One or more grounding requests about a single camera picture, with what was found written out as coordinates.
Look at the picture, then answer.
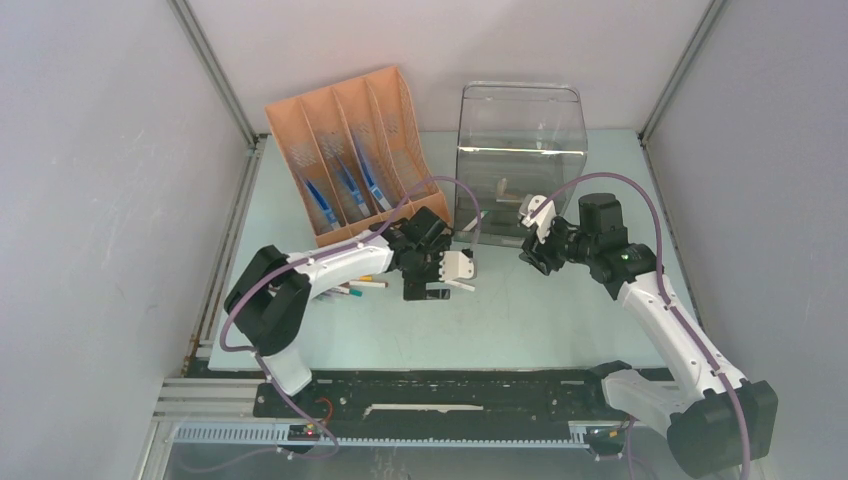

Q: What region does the blue folder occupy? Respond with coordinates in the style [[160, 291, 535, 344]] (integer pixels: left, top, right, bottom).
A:
[[334, 155, 371, 217], [353, 136, 393, 211], [300, 177, 341, 230]]

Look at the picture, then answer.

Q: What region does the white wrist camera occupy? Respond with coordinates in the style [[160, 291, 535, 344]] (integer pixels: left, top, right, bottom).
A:
[[439, 248, 477, 283], [518, 195, 557, 244]]

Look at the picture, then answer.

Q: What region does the white marker red cap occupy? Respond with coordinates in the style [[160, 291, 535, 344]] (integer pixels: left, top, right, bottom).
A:
[[347, 280, 388, 289]]

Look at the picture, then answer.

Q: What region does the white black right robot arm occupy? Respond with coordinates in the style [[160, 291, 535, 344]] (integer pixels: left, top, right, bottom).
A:
[[519, 193, 778, 479]]

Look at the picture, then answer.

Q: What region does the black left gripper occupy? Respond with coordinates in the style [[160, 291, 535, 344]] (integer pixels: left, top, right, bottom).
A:
[[402, 235, 451, 300]]

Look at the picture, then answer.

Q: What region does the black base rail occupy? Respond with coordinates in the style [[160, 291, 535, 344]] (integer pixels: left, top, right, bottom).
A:
[[252, 369, 627, 444]]

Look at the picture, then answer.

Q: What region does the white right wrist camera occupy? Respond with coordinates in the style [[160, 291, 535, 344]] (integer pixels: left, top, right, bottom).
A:
[[518, 195, 557, 244]]

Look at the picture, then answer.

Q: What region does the white marker green cap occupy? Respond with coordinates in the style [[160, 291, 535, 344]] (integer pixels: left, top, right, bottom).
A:
[[461, 210, 489, 233]]

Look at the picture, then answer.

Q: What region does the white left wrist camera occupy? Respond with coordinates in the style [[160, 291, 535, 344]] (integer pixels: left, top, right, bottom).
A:
[[439, 248, 477, 283]]

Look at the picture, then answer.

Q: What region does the aluminium frame post right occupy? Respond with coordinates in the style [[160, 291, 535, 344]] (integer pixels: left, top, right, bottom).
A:
[[639, 0, 730, 147]]

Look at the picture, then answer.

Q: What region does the aluminium frame post left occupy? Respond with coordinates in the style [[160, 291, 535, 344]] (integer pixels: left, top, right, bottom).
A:
[[166, 0, 259, 148]]

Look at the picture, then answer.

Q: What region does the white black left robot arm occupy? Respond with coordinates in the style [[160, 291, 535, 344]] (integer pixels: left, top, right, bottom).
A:
[[221, 207, 476, 417]]

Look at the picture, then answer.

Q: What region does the white marker teal cap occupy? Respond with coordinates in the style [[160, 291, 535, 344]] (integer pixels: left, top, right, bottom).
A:
[[330, 286, 363, 297]]

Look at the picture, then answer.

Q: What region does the aluminium frame post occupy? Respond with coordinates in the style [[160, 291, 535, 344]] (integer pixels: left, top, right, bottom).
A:
[[166, 0, 259, 148], [639, 0, 730, 147]]

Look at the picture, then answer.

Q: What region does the grey transparent drawer unit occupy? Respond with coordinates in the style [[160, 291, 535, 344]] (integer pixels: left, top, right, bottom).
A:
[[454, 81, 589, 247]]

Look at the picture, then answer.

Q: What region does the orange plastic desk organizer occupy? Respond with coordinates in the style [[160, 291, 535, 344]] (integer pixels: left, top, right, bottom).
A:
[[264, 66, 452, 246]]

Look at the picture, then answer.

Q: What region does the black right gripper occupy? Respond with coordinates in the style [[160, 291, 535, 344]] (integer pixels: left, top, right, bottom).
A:
[[519, 216, 597, 277]]

